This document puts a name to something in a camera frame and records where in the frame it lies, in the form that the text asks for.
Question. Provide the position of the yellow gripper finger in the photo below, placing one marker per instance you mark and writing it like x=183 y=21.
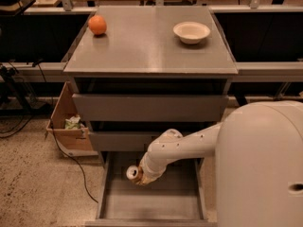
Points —
x=144 y=180

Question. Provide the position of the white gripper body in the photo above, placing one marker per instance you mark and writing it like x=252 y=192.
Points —
x=146 y=168

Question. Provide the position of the orange soda can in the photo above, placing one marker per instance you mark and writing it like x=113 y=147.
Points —
x=135 y=174

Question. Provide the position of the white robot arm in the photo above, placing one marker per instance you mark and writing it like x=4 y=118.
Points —
x=258 y=150

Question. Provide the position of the grey open bottom drawer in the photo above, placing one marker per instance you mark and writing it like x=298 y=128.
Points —
x=177 y=199

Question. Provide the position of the grey middle drawer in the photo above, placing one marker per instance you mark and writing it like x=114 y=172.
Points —
x=149 y=141

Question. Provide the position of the grey top drawer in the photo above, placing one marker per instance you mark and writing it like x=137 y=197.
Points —
x=142 y=108

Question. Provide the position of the grey drawer cabinet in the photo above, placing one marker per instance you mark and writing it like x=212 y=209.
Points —
x=140 y=55

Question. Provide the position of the cardboard box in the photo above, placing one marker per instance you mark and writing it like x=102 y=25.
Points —
x=71 y=142

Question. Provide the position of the crumpled paper in box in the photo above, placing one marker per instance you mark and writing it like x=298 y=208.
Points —
x=73 y=123

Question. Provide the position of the white bowl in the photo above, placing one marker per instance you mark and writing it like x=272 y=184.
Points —
x=191 y=32

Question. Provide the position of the orange fruit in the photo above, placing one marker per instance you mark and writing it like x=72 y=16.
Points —
x=97 y=25

